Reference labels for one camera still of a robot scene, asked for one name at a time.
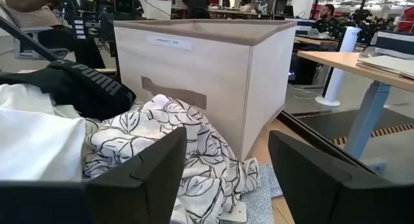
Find person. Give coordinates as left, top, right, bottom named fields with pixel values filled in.
left=314, top=3, right=341, bottom=37
left=182, top=0, right=212, bottom=19
left=0, top=0, right=106, bottom=69

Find wooden desk blue legs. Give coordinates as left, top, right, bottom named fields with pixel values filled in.
left=296, top=50, right=414, bottom=160

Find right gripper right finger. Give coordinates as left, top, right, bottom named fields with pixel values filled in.
left=268, top=129, right=414, bottom=224

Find navy and white bin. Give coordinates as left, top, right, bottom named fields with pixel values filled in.
left=294, top=17, right=317, bottom=36
left=374, top=30, right=414, bottom=60

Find black camera rig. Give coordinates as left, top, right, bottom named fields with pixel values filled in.
left=63, top=0, right=145, bottom=56

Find black mat hazard-striped edges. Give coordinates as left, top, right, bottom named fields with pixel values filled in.
left=290, top=107, right=414, bottom=146

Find white pillar stand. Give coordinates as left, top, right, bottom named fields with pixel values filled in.
left=314, top=26, right=362, bottom=107

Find black Puma garment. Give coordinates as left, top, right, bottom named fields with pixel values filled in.
left=0, top=59, right=137, bottom=121

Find cardboard box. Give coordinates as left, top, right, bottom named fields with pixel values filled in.
left=113, top=18, right=298, bottom=162

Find grey office chair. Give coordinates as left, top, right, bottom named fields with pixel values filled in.
left=12, top=25, right=71, bottom=62

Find plain white garment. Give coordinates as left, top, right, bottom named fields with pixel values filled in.
left=0, top=84, right=87, bottom=183

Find stack of papers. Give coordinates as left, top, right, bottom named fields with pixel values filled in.
left=355, top=54, right=414, bottom=80

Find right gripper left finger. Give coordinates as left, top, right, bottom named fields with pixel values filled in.
left=87, top=126, right=188, bottom=224

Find light blue patterned shirt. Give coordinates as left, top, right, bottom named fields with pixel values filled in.
left=223, top=164, right=284, bottom=224

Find white paper garment tag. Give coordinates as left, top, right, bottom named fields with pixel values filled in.
left=222, top=200, right=248, bottom=223

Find white leaf-print cloth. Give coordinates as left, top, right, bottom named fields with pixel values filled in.
left=82, top=94, right=261, bottom=224

